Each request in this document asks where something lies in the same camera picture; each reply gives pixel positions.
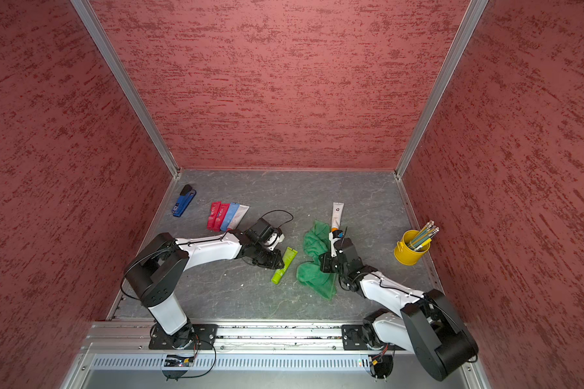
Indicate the right corner aluminium profile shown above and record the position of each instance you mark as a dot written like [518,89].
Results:
[461,40]

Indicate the white tube pink cap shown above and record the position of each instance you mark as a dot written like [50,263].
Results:
[238,217]

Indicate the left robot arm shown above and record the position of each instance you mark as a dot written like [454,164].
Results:
[155,272]

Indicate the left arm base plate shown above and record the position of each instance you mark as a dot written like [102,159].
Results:
[204,336]

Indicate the yellow cup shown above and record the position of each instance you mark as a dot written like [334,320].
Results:
[407,256]

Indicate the pink toothpaste tube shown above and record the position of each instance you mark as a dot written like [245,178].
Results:
[220,217]
[214,210]

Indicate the pencils in cup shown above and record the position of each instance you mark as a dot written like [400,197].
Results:
[424,236]

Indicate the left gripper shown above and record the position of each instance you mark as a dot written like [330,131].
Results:
[273,264]

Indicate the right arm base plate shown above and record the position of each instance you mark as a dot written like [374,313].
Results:
[353,338]

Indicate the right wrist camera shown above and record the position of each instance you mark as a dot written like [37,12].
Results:
[335,236]

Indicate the left corner aluminium profile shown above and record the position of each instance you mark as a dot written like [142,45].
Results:
[94,27]

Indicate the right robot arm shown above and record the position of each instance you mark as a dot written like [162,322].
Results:
[423,323]

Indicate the lime green toothpaste tube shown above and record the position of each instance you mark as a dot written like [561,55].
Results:
[287,259]

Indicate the white tube orange cap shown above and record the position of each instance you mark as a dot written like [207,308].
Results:
[337,216]

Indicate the green microfiber cloth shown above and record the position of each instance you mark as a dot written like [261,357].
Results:
[315,244]

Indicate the corner aluminium profile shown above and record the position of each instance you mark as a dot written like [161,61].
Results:
[94,27]
[461,40]

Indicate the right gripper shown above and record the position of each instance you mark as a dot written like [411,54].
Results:
[325,258]

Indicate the blue toothpaste tube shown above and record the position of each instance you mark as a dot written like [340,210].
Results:
[230,214]

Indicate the blue stapler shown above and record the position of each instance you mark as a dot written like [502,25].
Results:
[186,196]

